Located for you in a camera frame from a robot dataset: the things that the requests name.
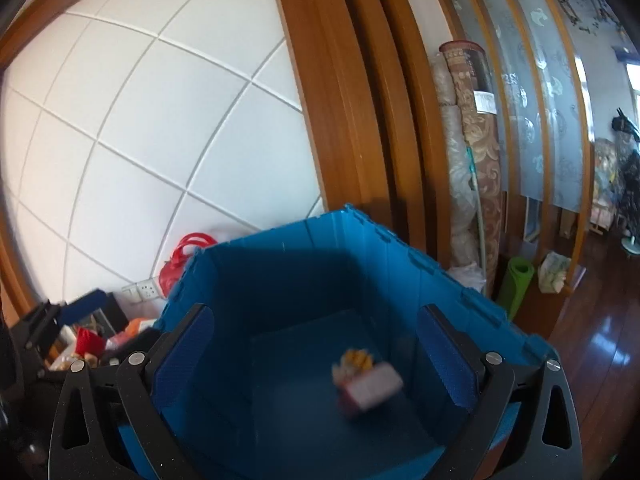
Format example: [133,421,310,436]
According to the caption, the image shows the blue plastic storage crate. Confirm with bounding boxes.
[117,204,556,480]

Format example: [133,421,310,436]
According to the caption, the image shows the green rolled yoga mat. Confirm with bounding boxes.
[497,256,535,321]

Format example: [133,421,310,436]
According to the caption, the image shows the small pink white box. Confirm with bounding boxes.
[332,349,404,415]

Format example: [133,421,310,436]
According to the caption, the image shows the red plastic toy case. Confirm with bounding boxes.
[157,232,217,298]

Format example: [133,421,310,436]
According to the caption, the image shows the mop with teal handle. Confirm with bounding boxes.
[466,144,488,297]

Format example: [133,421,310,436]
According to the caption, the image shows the white wall power sockets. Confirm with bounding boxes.
[122,278,162,304]

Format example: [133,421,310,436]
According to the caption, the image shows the rolled patterned carpet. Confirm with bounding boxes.
[431,40,502,296]

